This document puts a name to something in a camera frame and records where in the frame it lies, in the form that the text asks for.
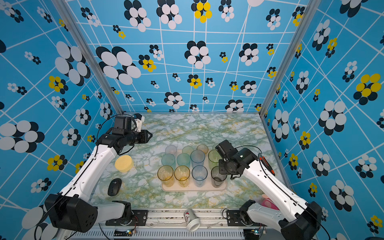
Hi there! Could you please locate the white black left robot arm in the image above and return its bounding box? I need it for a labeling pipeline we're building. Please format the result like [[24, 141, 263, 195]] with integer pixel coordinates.
[[45, 114, 153, 233]]

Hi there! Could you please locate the light blue short glass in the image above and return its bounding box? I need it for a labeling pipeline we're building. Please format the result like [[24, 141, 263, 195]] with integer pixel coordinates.
[[190, 150, 206, 168]]

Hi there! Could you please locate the tall blue glass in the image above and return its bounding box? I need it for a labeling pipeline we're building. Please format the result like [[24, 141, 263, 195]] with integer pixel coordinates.
[[192, 165, 208, 188]]

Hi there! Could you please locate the green circuit board left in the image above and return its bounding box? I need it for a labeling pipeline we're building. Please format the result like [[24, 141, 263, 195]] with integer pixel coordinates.
[[114, 230, 133, 237]]

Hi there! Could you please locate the light green textured glass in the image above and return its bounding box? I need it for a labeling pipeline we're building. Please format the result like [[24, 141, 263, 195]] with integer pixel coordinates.
[[182, 146, 195, 155]]

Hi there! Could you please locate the short amber glass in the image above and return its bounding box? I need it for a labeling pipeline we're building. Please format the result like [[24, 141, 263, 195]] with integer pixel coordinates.
[[197, 144, 209, 154]]

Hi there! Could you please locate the pink rectangular tray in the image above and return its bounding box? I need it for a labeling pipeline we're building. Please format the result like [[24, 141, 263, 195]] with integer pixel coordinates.
[[162, 149, 227, 192]]

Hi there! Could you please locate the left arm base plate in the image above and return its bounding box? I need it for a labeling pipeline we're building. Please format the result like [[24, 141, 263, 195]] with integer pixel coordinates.
[[106, 210, 148, 227]]

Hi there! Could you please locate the orange grey utility knife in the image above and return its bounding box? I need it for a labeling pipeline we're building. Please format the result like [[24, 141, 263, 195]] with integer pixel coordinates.
[[259, 153, 275, 176]]

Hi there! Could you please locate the black computer mouse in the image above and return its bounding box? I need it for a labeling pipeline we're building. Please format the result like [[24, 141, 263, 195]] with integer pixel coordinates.
[[108, 178, 122, 197]]

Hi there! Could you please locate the green circuit board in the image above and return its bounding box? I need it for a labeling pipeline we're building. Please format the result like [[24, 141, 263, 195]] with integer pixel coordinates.
[[244, 229, 261, 240], [114, 230, 133, 237]]

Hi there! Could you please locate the green circuit board right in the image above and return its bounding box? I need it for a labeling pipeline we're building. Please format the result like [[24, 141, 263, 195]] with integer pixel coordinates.
[[244, 229, 261, 240]]

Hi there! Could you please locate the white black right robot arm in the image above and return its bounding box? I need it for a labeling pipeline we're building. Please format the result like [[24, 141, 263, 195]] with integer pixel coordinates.
[[215, 140, 322, 240]]

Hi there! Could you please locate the clear textured glass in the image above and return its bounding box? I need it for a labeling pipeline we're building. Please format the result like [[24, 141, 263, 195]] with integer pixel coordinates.
[[165, 145, 178, 155]]

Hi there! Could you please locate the tall grey glass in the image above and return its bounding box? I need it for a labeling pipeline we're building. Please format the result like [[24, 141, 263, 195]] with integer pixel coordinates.
[[211, 166, 227, 188]]

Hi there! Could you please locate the yellow round sponge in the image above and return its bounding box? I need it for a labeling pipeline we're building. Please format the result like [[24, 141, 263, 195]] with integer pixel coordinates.
[[115, 155, 134, 173]]

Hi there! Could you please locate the tall olive yellow glass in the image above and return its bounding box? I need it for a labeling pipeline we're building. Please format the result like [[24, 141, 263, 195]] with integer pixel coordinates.
[[174, 166, 191, 188]]

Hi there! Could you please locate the pink plush doll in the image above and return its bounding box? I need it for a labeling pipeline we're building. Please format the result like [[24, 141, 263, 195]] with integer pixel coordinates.
[[261, 194, 279, 210]]

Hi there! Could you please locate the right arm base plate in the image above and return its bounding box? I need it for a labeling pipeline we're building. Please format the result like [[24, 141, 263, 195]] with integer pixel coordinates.
[[222, 209, 264, 228]]

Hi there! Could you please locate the teal textured glass front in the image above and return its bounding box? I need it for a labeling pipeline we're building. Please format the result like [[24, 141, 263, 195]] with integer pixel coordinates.
[[161, 154, 176, 169]]

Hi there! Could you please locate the green clear glass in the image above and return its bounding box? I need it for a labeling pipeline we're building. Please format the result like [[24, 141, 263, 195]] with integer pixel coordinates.
[[208, 150, 221, 169]]

